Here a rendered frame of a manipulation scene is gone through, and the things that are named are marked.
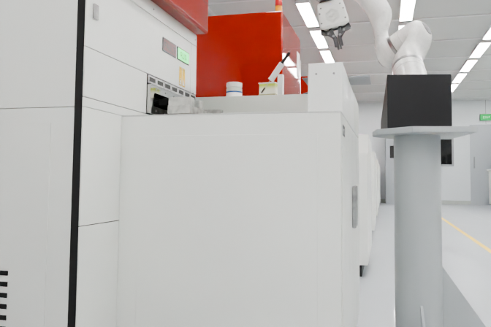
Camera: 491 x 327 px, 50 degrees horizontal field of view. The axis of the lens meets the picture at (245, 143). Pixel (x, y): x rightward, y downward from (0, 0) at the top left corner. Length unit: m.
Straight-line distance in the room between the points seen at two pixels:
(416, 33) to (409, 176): 0.61
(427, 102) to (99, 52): 1.11
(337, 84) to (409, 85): 0.52
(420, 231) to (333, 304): 0.60
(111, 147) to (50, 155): 0.17
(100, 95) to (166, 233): 0.42
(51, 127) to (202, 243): 0.50
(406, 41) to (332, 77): 0.77
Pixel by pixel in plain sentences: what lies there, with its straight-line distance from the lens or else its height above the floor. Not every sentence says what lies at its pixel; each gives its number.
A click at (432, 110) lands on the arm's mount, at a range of 1.93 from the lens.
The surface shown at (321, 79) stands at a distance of 1.46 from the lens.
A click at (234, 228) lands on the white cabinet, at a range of 1.43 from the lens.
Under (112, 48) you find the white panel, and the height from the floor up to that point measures 1.00.
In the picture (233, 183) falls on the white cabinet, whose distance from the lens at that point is 1.42.
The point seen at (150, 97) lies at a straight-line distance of 1.71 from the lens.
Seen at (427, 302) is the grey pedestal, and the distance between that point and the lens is 1.95.
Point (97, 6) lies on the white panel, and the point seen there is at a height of 1.09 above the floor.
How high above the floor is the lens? 0.64
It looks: 4 degrees up
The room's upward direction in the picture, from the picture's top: 1 degrees clockwise
